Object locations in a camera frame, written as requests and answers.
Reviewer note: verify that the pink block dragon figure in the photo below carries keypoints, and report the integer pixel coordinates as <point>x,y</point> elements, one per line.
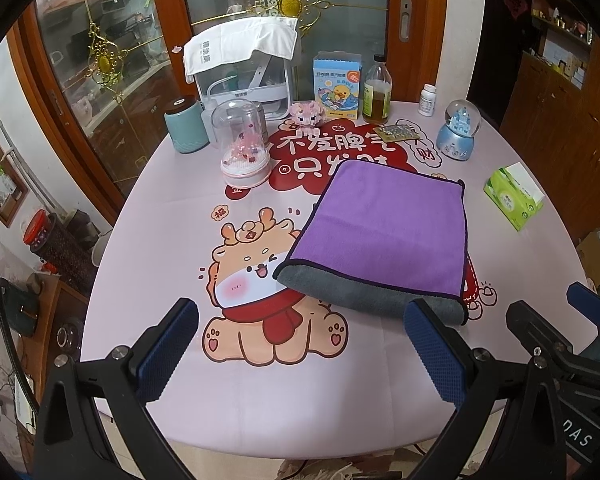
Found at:
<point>306,114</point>

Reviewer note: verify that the blue duck box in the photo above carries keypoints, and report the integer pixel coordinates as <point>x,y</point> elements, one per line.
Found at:
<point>336,83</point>

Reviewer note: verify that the teal cylindrical canister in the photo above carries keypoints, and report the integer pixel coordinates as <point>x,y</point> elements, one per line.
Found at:
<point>185,126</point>

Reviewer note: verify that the wooden glass sliding door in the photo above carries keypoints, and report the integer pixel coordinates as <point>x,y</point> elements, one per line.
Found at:
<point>98,74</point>

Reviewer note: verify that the amber liquid glass bottle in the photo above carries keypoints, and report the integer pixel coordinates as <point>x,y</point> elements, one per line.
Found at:
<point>377,92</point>

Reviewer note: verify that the green tissue pack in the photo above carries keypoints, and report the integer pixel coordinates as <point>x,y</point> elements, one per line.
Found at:
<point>516,194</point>

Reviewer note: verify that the white pill bottle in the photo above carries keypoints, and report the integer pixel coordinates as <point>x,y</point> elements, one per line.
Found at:
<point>427,100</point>

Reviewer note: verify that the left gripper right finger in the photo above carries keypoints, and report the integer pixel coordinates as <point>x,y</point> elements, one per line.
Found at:
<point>456,370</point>

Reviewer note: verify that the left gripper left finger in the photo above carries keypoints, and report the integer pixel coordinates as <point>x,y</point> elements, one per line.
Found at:
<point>145,369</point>

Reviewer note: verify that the glass dome pink flowers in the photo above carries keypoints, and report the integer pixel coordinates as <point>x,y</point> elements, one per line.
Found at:
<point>244,158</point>

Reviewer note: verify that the dark wooden shelf cabinet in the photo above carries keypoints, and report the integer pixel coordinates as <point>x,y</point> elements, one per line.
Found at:
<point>553,117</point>

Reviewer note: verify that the white appliance with cover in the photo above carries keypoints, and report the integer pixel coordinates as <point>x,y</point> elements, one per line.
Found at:
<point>246,59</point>

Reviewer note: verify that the blue castle snow globe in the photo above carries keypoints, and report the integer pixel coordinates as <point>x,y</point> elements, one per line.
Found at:
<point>457,136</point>

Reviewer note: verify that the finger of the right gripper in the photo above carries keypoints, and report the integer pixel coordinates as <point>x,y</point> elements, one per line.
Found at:
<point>585,301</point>
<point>547,346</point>

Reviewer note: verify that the small printed card packet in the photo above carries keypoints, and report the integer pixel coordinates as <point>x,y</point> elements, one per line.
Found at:
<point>397,133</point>

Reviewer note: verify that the purple grey microfiber towel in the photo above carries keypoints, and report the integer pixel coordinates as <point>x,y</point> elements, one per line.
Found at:
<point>380,237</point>

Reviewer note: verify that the red lid storage jar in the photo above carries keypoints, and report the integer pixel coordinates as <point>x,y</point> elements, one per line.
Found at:
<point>38,229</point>

